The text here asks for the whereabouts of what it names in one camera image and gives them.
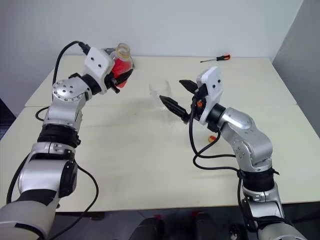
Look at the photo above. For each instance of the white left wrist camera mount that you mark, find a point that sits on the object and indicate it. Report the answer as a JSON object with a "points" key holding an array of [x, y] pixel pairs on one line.
{"points": [[96, 62]]}

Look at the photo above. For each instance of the clear bottle with red drink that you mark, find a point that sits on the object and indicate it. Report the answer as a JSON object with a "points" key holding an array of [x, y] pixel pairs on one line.
{"points": [[122, 63]]}

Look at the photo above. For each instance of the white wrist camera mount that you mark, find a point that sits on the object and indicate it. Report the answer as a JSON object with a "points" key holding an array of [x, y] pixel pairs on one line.
{"points": [[212, 87], [96, 62]]}

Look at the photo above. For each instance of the dark object beside table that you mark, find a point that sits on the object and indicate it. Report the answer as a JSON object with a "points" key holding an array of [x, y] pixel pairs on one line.
{"points": [[6, 117]]}

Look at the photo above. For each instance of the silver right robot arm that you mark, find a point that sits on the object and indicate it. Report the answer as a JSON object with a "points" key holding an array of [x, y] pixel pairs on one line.
{"points": [[250, 142]]}

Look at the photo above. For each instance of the dark rounded shape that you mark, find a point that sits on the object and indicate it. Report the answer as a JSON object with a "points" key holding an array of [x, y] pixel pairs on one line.
{"points": [[205, 227], [150, 228]]}

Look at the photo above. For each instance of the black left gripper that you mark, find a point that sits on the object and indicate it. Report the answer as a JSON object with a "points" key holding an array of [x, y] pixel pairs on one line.
{"points": [[111, 81]]}

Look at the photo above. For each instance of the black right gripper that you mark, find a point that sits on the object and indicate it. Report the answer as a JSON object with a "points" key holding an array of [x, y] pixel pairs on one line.
{"points": [[198, 112]]}

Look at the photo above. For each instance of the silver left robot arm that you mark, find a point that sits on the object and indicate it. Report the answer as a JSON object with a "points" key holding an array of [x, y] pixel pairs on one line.
{"points": [[65, 105]]}

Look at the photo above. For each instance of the grey curved plastic shell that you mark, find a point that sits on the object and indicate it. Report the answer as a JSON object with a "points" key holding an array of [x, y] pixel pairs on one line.
{"points": [[108, 50]]}

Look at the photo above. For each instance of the clear plastic cup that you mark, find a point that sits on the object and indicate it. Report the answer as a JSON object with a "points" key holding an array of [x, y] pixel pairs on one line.
{"points": [[160, 87]]}

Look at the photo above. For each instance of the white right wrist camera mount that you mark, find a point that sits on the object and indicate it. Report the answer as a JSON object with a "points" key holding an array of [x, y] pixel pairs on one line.
{"points": [[212, 87]]}

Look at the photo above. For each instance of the yellow red bottle cap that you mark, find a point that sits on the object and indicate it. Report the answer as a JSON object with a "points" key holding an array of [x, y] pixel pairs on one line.
{"points": [[212, 138]]}

